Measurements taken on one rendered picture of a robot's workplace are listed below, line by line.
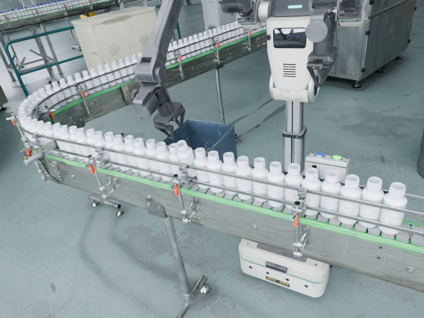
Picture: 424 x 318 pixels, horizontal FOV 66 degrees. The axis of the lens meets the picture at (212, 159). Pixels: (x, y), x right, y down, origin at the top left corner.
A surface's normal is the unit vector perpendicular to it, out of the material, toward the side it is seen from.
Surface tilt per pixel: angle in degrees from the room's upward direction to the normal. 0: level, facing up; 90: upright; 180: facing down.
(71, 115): 90
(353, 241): 90
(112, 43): 90
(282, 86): 90
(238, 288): 0
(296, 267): 31
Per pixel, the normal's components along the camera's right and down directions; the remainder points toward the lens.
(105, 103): 0.69, 0.32
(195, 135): -0.47, 0.52
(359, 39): -0.72, 0.44
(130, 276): -0.13, -0.84
